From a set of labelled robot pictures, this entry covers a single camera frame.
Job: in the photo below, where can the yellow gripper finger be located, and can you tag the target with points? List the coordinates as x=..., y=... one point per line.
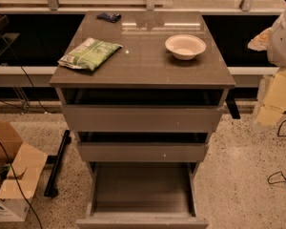
x=271, y=101

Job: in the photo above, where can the green jalapeno chip bag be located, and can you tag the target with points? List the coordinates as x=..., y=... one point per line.
x=89, y=55

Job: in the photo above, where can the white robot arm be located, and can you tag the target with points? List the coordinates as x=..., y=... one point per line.
x=273, y=41

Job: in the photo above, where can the grey drawer cabinet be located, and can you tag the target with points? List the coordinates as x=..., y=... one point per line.
x=143, y=73

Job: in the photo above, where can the grey open bottom drawer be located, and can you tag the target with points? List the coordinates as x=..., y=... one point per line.
x=142, y=196

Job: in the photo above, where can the grey top drawer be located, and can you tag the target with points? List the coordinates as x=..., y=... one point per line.
x=82, y=118

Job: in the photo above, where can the white paper bowl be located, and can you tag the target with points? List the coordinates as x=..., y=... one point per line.
x=184, y=46

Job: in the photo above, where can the dark blue snack packet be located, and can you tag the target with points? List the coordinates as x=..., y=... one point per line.
x=109, y=17

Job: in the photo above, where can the black metal bar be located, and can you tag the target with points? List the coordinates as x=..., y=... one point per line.
x=55, y=161

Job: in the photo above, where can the white long bench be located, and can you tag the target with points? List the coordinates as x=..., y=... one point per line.
x=39, y=76

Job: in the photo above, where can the brown cardboard box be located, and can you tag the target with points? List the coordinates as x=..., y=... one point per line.
x=24, y=165

